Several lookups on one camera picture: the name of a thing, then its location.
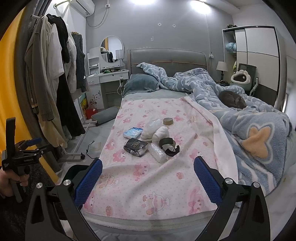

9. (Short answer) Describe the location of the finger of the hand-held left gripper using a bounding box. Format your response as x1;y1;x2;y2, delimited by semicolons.
16;137;43;151
23;144;53;157

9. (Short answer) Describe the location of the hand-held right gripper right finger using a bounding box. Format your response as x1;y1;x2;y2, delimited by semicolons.
193;156;271;241

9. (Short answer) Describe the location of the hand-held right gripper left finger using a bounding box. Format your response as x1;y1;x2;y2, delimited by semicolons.
24;158;103;241

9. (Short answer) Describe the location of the clear plastic bottle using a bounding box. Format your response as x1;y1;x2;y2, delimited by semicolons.
144;119;163;130
148;142;170;163

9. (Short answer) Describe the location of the black strap band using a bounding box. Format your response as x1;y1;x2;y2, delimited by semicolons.
159;137;181;158

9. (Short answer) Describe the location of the black foil packet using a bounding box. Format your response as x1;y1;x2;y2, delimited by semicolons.
123;138;149;157

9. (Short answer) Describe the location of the white sock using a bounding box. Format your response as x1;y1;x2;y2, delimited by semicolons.
141;126;160;142
152;126;170;142

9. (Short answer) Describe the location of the blue tissue packet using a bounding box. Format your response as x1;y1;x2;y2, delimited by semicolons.
123;127;144;139

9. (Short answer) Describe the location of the person's left hand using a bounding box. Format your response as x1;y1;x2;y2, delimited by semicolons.
0;171;30;198

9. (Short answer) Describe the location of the cream coat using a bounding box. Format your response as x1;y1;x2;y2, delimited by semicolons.
38;76;68;149

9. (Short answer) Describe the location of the black fleece garment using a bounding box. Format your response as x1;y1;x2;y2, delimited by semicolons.
46;14;86;139

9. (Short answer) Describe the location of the red box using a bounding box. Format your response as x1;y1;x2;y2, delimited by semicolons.
85;108;99;120

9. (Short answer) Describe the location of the pink printed blanket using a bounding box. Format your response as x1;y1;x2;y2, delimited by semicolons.
80;96;238;220

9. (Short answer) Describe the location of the colourful printed box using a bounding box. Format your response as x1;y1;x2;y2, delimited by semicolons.
78;93;89;113

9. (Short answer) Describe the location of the blue fleece blanket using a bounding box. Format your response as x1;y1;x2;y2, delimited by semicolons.
136;62;293;197

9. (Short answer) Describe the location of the yellow curtain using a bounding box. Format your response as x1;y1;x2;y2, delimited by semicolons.
0;7;58;186

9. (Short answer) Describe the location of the grey floor cushion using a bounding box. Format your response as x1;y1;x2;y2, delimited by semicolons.
91;106;119;127

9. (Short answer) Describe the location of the taupe knit cardigan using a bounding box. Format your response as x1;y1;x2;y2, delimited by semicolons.
24;16;55;122

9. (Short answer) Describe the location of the cream knit sweater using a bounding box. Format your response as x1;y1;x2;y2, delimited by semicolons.
63;30;78;93

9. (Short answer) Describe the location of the grey cat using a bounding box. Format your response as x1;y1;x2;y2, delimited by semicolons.
218;90;247;109

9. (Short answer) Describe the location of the white shirt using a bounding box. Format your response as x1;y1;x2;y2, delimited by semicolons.
45;22;65;98

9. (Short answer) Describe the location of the grey knit vest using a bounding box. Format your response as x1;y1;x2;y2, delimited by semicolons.
72;34;88;93

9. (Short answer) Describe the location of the white dressing table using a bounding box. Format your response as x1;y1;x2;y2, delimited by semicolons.
87;46;130;109

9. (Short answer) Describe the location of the white plush cat bed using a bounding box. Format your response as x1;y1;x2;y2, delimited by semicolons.
231;70;251;91

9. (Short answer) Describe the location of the grey blue pillow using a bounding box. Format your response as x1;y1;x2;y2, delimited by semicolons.
124;74;160;94

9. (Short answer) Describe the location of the white shade bedside lamp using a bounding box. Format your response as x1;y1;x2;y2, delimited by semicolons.
216;61;228;81

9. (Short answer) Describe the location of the black chair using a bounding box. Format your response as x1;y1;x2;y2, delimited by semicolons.
237;63;259;96

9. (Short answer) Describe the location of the silver table lamp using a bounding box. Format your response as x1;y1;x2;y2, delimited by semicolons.
115;49;124;70

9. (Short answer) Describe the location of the grey upholstered bed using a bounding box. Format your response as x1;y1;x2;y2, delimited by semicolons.
80;48;295;241

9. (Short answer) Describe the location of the white air conditioner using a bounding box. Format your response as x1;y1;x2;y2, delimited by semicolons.
69;0;95;16

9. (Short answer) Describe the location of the white and black wardrobe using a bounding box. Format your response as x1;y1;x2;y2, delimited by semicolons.
222;26;286;109

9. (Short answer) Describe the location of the round wall mirror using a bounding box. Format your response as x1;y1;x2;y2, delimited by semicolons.
100;35;125;63

